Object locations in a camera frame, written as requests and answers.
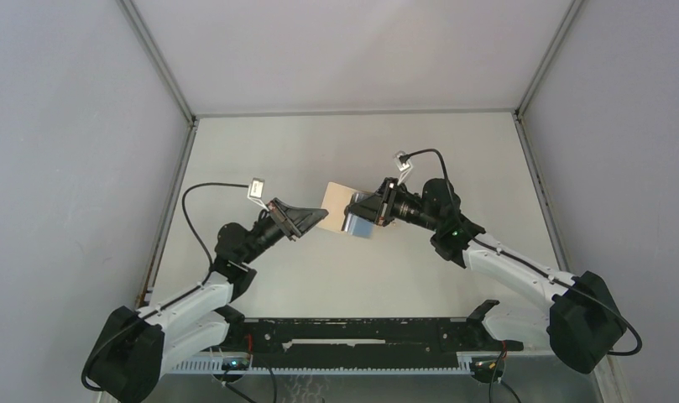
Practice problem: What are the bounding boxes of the aluminium frame post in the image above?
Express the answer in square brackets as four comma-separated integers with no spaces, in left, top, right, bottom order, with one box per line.
[514,0,588,120]
[116,0,196,126]

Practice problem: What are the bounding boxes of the aluminium frame rail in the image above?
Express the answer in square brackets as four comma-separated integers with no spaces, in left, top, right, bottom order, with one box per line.
[107,316,614,357]
[195,107,517,120]

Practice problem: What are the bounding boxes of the left green controller board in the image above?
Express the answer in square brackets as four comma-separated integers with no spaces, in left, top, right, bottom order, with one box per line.
[222,358,250,372]

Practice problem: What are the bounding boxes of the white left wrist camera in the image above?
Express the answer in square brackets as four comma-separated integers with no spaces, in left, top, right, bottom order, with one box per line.
[247,177,269,211]

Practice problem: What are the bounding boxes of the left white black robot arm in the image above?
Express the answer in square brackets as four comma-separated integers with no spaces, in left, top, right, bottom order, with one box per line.
[81,198,329,402]

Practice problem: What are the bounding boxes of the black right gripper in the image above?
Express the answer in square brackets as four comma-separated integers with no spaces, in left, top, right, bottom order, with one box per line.
[347,177,441,233]

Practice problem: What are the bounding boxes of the right green controller board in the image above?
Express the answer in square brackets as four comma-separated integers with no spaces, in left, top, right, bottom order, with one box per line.
[470,359,504,372]

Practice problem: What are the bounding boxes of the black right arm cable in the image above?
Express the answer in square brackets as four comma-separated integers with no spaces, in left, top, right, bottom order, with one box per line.
[405,148,645,357]

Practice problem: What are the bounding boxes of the green controller board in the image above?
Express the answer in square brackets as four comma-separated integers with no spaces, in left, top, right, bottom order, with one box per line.
[222,358,250,372]
[470,359,504,372]

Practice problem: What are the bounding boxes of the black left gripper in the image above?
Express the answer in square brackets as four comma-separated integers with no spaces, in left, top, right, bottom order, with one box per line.
[241,198,327,265]

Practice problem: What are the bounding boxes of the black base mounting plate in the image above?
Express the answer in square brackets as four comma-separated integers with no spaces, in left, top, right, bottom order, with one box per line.
[218,317,524,370]

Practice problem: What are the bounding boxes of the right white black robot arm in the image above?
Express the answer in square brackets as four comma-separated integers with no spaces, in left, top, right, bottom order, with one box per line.
[344,177,629,374]

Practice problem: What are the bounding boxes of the aluminium frame front rail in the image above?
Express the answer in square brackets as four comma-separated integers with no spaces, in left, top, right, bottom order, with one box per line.
[107,316,614,357]

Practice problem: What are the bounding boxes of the right aluminium frame post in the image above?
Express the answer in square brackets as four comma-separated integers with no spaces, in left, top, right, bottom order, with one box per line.
[514,0,588,120]

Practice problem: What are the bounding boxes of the back aluminium frame rail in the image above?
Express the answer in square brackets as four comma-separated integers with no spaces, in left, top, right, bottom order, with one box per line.
[195,107,517,120]

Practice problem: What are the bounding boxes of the left aluminium frame post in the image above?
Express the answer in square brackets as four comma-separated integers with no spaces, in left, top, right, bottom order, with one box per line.
[116,0,196,126]

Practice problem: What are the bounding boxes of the white cable duct strip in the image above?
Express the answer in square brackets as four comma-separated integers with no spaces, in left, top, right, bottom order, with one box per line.
[169,355,477,376]

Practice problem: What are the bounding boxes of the black left camera cable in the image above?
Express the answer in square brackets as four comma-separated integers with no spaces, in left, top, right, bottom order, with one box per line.
[181,182,250,274]

